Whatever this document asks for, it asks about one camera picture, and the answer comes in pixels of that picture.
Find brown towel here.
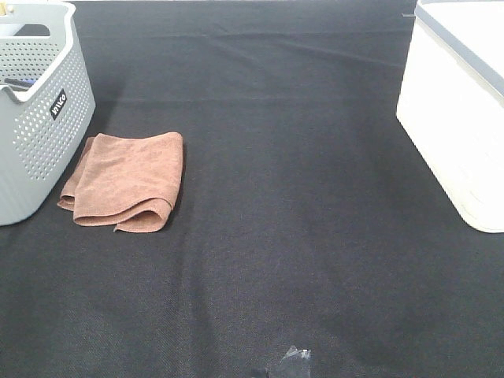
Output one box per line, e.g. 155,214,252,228
57,132,183,233

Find black table mat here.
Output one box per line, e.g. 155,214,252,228
1,1,503,377

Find clear tape scrap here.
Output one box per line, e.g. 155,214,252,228
281,345,311,362

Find white storage box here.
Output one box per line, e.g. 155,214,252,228
396,1,503,233

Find grey perforated plastic basket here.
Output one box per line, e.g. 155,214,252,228
1,1,95,225

